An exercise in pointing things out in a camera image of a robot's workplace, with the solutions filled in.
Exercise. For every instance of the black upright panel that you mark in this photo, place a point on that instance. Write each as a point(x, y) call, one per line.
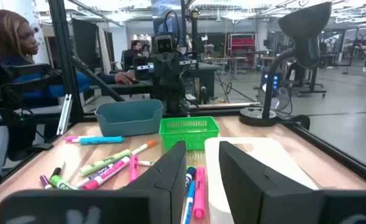
point(84, 43)

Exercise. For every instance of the pink highlighter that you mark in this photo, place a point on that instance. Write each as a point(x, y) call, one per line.
point(199, 193)
point(134, 168)

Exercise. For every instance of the blue thin marker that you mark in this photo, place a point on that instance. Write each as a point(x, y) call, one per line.
point(189, 203)

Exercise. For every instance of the magenta whiteboard marker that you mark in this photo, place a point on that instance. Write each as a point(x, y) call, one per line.
point(108, 172)

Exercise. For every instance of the red shelf rack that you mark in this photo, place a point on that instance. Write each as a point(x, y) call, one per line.
point(241, 46)

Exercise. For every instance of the blue small marker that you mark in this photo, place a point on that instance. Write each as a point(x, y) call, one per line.
point(102, 140)

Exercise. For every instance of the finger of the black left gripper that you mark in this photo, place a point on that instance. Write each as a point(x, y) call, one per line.
point(189, 62)
point(143, 67)

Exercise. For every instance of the pink small marker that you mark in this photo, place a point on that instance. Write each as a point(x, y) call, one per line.
point(72, 138)

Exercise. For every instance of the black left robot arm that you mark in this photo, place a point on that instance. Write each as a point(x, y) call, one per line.
point(173, 99)

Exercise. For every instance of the person's hand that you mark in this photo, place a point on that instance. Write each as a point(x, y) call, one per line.
point(125, 78)

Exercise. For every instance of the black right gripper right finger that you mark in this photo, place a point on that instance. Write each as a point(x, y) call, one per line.
point(257, 193)

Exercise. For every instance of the silver aluminium bracket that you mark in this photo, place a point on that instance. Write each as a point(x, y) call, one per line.
point(64, 114)

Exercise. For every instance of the black small marker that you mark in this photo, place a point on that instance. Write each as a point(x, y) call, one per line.
point(56, 171)

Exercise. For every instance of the black background table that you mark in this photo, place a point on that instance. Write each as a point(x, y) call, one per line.
point(206, 74)

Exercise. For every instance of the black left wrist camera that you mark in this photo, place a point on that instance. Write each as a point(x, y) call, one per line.
point(165, 43)

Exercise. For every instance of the black device with blue lights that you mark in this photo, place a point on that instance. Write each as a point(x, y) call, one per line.
point(274, 81)

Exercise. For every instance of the orange small marker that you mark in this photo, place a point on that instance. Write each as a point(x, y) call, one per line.
point(142, 148)

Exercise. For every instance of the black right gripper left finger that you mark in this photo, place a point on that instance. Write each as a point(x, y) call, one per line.
point(158, 193)

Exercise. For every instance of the small desk fan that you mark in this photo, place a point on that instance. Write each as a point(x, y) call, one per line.
point(274, 99)

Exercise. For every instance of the teal plastic bin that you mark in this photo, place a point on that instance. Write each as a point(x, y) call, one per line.
point(130, 119)

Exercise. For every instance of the person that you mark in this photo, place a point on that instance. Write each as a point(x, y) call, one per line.
point(133, 53)
point(11, 40)

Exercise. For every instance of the green plastic mesh basket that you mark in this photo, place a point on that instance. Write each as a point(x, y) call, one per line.
point(189, 132)

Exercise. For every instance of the maroon thin marker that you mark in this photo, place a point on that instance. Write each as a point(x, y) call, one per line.
point(45, 182)

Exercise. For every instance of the white plastic bin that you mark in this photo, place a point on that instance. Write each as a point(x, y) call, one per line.
point(279, 155)

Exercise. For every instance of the blue whiteboard marker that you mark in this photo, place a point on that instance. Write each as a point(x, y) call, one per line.
point(189, 175)

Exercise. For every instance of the green whiteboard marker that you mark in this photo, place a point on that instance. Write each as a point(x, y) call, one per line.
point(61, 183)

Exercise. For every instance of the black gooseneck desk lamp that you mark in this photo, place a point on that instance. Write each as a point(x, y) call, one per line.
point(307, 37)

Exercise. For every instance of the light green highlighter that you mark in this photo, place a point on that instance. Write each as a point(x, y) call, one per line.
point(105, 162)

